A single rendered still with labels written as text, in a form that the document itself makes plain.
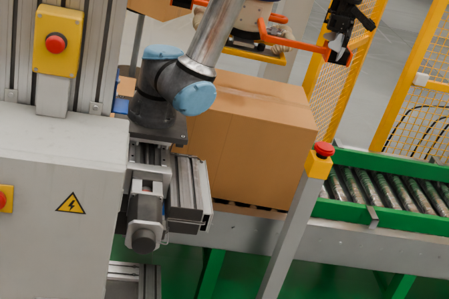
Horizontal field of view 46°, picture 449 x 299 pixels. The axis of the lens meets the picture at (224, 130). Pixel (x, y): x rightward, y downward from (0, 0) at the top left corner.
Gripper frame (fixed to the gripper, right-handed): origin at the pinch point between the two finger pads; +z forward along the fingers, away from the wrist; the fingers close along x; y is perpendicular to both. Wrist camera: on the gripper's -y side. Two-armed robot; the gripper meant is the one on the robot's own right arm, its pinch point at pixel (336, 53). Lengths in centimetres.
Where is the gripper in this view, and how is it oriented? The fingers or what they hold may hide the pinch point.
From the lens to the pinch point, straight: 188.8
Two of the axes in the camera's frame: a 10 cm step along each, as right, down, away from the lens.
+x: 0.3, 5.1, -8.6
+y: -9.7, -2.0, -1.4
